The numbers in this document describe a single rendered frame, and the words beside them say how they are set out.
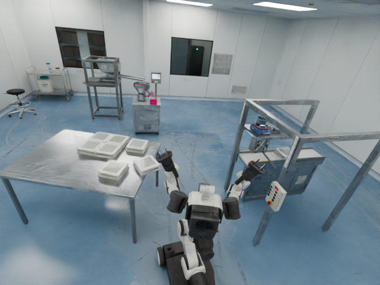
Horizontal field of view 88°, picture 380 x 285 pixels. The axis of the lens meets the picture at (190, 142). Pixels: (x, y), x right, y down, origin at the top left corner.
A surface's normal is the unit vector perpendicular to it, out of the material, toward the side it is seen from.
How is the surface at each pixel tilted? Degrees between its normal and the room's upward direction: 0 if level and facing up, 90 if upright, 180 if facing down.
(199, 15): 90
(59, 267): 0
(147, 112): 90
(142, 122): 89
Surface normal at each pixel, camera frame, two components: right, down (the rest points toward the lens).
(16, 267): 0.09, -0.86
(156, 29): 0.16, 0.51
